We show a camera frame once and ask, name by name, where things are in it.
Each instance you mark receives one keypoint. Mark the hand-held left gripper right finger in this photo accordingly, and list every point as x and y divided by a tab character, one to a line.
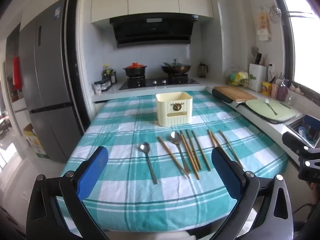
225	172

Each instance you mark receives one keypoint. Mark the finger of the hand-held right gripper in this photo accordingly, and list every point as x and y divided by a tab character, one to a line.
293	141

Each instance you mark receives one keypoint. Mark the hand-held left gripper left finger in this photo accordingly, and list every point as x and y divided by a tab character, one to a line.
92	172

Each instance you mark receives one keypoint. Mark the wooden chopstick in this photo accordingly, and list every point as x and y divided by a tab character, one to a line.
190	155
172	156
193	148
212	137
230	147
200	150

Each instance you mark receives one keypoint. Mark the cream ribbed utensil holder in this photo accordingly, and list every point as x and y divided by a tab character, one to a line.
165	115

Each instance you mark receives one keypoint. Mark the person's right hand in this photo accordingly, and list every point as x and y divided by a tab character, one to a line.
315	192

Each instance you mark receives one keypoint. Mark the steel sink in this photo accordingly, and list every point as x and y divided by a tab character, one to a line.
308	127

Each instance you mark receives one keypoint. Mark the metal fork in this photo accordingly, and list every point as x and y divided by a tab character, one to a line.
270	107

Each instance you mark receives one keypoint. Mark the green cutting board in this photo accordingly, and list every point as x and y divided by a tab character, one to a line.
262	107

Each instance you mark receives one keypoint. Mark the garlic bulbs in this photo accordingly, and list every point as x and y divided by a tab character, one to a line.
297	88

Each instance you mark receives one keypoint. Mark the yellow packet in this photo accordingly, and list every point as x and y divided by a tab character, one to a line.
266	88

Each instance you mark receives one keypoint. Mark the teal checked tablecloth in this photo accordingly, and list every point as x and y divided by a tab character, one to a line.
125	120

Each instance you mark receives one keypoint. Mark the cardboard box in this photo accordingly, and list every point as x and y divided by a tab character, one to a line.
33	137

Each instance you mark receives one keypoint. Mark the white knife block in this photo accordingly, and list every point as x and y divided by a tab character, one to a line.
257	80

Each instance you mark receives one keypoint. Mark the wooden cutting board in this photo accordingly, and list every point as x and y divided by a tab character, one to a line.
237	93

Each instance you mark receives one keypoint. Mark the black rolled mat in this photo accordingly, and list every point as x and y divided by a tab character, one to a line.
221	95

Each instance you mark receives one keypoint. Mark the yellow green plastic bag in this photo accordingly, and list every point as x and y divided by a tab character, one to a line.
238	77

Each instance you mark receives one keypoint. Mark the spice jar rack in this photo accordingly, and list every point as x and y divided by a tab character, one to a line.
102	86

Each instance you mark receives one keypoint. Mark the steel cleaver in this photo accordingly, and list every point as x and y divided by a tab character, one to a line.
254	52

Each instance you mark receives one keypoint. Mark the dark sauce bottle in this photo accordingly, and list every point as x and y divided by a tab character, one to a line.
113	77

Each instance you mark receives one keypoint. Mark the window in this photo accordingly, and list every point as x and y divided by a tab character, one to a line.
305	42

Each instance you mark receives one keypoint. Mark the green label sauce bottle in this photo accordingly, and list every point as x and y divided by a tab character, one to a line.
106	73

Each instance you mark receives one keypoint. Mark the grey refrigerator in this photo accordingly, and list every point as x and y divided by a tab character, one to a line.
50	80

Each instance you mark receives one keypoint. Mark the dark glass kettle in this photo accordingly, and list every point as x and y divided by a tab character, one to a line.
202	71

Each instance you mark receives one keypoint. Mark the black clay pot red lid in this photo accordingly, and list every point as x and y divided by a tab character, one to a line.
135	71

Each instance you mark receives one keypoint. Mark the black gas stove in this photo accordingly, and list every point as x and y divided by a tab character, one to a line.
160	82

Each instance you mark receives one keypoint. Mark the wok with glass lid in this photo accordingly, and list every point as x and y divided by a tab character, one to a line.
176	68

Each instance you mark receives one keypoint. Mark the red hanging cloth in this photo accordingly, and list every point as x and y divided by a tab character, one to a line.
17	72

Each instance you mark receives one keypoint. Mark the black range hood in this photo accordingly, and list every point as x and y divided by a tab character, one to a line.
152	32

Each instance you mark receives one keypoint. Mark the white wall socket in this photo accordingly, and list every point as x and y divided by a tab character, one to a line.
271	68

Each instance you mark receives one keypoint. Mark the printed wall hanging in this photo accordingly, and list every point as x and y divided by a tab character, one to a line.
263	26

